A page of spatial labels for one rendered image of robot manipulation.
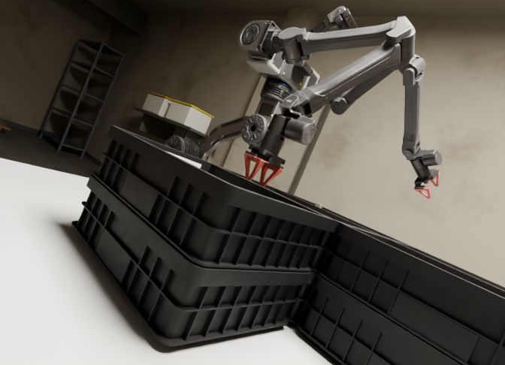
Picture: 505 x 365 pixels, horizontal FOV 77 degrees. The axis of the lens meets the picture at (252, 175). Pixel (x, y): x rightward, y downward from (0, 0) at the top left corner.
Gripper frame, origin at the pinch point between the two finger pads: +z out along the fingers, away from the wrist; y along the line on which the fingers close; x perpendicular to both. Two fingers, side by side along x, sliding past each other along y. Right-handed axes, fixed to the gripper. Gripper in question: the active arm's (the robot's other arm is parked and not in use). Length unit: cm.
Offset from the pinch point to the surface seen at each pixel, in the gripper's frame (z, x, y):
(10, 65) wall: 2, 634, 23
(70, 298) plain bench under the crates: 23, -19, -46
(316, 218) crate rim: 0.2, -31.9, -17.6
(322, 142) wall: -53, 112, 192
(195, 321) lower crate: 19, -31, -35
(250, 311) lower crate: 18.2, -31.0, -23.2
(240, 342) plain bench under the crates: 22.6, -32.4, -24.5
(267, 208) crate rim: 1.0, -32.1, -31.3
